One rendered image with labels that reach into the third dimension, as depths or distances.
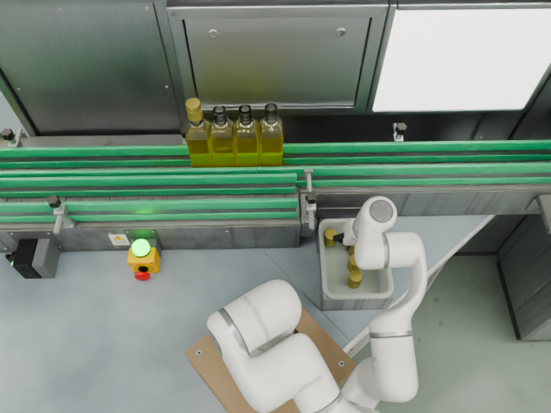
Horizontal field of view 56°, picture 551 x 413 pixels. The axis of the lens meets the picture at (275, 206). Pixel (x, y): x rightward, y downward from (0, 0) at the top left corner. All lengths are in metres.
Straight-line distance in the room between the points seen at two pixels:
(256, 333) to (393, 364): 0.29
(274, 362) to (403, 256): 0.34
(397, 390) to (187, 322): 0.56
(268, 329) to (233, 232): 0.46
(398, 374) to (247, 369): 0.30
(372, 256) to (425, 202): 0.44
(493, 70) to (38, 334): 1.29
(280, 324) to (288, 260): 0.49
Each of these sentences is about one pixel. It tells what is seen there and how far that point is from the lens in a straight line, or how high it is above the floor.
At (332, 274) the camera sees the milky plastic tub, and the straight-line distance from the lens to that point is 1.37.
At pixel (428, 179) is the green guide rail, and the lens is 1.40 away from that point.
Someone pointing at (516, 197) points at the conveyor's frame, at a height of 0.84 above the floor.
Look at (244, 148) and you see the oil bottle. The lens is 1.25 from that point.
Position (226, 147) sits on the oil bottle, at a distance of 1.25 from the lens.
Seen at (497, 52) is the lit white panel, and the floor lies 1.19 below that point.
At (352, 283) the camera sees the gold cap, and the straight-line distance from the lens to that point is 1.33.
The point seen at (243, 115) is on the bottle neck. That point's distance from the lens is 1.18.
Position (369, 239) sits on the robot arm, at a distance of 1.06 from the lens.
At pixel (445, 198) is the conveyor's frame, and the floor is 0.84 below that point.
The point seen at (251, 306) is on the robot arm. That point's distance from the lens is 0.92.
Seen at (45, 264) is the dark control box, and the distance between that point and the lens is 1.44.
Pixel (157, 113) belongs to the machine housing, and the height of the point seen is 0.95.
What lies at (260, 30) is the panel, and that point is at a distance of 1.20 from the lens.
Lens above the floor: 2.01
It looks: 58 degrees down
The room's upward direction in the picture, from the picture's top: straight up
